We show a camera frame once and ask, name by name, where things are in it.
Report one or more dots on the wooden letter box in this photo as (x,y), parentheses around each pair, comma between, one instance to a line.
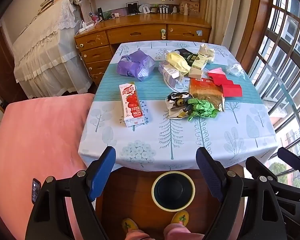
(193,6)

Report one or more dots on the strawberry milk carton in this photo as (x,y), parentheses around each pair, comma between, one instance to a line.
(131,102)

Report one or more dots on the wooden desk with drawers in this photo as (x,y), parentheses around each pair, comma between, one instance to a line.
(130,33)

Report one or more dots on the person's leg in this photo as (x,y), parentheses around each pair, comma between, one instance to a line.
(137,235)
(182,233)

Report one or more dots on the purple plastic bag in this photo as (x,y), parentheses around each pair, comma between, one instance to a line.
(135,66)

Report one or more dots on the small beige box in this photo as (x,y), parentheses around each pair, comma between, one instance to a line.
(195,73)

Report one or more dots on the white bottle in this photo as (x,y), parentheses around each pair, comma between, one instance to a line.
(186,10)

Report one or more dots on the row of small bottles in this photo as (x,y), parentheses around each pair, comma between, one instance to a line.
(164,9)

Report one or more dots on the cream curtain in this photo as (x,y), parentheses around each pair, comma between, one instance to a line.
(230,15)

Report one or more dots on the orange snack bag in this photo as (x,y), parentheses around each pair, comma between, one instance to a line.
(205,88)

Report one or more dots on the white lace covered furniture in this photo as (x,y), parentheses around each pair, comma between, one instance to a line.
(47,50)

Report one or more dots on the black picture frame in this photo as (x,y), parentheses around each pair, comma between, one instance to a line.
(132,8)

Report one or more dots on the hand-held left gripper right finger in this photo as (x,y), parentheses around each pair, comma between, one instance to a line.
(210,173)

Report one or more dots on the pink cushioned seat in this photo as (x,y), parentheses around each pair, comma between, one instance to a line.
(40,142)

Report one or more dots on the white power strip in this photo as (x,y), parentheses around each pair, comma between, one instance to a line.
(86,27)

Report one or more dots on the red paper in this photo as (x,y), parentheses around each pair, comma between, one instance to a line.
(230,88)

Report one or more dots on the cream paper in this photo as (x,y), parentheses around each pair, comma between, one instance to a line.
(206,51)

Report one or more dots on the black phone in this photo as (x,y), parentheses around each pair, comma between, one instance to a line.
(35,191)

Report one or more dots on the green white drawer lock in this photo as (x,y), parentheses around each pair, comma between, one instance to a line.
(163,33)

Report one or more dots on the purple white tissue pack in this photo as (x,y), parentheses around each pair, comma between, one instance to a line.
(168,76)

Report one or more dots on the person's left leg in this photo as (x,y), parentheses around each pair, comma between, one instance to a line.
(137,235)

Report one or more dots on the grid window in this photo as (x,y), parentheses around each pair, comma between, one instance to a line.
(285,55)

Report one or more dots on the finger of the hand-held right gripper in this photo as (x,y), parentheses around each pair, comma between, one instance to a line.
(255,166)
(293,160)

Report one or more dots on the person's right leg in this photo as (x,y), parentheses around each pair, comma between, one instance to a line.
(182,233)

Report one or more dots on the stack of books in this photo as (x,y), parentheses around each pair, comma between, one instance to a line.
(50,1)

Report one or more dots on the white round stand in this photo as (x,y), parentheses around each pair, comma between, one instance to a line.
(145,8)

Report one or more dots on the green and yellow box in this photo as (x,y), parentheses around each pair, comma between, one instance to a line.
(198,63)

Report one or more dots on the clear plastic bag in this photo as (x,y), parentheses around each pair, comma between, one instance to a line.
(236,69)

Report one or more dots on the brown wooden door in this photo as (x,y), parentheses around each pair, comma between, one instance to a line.
(1,65)

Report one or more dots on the green paper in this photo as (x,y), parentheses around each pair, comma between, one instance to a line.
(202,108)

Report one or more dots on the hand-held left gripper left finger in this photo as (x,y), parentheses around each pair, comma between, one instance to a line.
(101,173)

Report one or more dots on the yellow paper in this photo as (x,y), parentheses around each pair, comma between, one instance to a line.
(176,61)

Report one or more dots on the dark bin with cream rim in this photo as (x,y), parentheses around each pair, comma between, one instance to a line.
(173,192)

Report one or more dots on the black box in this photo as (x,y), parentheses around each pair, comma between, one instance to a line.
(181,50)

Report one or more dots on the foil wrapper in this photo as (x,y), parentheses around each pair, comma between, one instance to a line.
(177,102)

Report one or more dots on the pink paper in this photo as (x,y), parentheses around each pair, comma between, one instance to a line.
(217,70)

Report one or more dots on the yellow slipper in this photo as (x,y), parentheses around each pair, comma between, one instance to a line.
(180,217)
(129,224)

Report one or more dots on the blue sticker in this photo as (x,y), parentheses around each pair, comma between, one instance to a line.
(199,32)

